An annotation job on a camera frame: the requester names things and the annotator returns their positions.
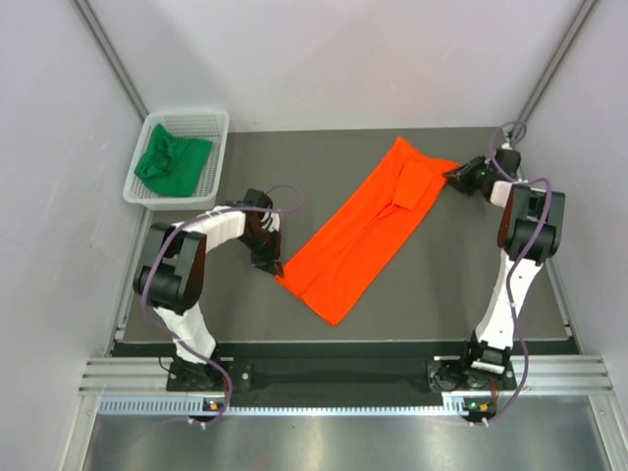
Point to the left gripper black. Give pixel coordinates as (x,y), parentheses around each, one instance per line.
(270,258)

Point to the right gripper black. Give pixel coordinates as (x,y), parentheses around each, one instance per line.
(460,175)

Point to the orange t shirt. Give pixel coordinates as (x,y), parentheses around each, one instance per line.
(332,270)

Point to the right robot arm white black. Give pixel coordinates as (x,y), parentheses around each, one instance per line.
(529,234)

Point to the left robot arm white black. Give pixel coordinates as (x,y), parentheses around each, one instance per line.
(169,278)

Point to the green t shirt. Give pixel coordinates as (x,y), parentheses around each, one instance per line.
(171,166)

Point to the white plastic basket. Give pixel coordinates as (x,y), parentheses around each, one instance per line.
(205,123)

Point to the aluminium front rail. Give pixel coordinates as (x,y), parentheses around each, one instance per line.
(539,374)

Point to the aluminium frame post right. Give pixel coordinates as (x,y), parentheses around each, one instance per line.
(566,43)

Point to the aluminium frame post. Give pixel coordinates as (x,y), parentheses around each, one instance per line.
(106,47)
(566,43)

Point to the aluminium frame post left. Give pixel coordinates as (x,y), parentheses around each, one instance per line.
(106,47)

